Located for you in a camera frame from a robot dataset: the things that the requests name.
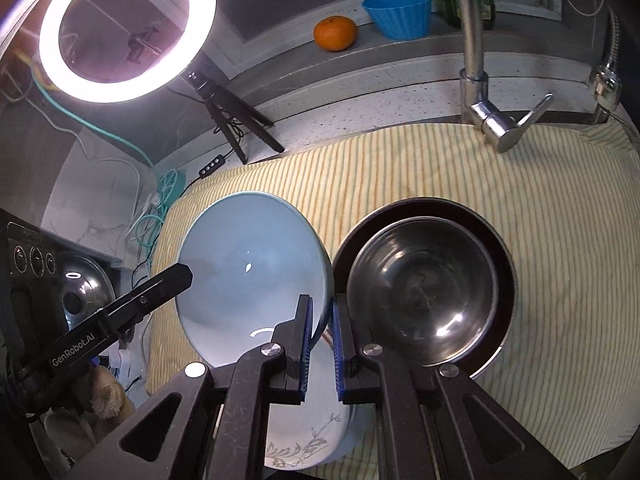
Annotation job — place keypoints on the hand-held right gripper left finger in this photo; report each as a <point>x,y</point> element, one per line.
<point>306,345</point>

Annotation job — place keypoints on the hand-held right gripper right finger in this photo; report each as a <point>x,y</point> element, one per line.
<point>337,360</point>

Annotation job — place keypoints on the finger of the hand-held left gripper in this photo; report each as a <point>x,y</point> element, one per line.
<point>155,292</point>

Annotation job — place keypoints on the white plate with leaf print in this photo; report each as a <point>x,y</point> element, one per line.
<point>320,435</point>

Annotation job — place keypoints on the plain white plate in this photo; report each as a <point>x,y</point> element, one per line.
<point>240,270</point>

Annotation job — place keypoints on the large stainless steel bowl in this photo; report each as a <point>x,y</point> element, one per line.
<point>506,280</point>

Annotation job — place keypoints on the person's left hand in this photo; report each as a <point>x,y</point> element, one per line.
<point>105,395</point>

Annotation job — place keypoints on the white charger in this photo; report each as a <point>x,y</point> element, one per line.
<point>121,360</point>

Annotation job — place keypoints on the teal round power strip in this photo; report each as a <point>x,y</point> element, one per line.
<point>172,185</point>

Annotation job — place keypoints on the yellow striped cloth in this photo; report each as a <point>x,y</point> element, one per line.
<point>400,175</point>

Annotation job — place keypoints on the black tripod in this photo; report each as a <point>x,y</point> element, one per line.
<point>230,110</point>

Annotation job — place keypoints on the orange mandarin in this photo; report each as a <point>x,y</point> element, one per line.
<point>335,34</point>

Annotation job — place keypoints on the blue ribbed cup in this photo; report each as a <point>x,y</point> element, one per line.
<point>397,15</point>

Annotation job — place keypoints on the chrome faucet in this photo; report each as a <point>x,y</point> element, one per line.
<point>472,35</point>

